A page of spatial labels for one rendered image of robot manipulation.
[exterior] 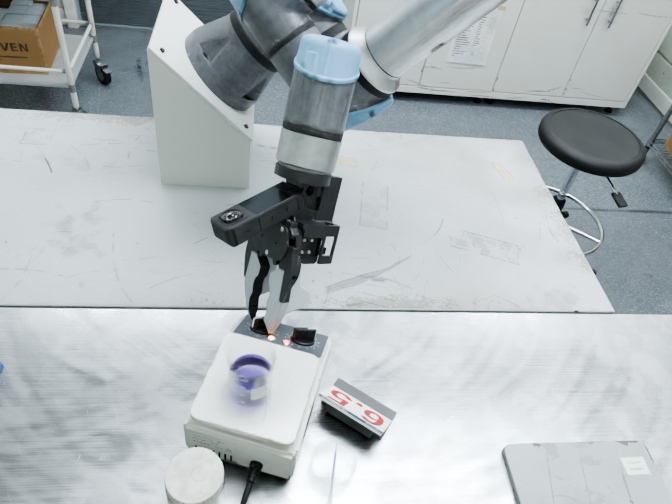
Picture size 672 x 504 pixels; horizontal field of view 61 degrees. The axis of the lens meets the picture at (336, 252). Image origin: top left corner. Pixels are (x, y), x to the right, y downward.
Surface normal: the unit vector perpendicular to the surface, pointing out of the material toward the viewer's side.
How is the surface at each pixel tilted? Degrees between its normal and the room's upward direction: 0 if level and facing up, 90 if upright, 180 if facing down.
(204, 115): 90
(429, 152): 0
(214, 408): 0
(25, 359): 0
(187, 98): 90
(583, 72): 90
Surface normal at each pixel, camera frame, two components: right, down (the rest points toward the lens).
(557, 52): 0.09, 0.72
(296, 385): 0.13, -0.69
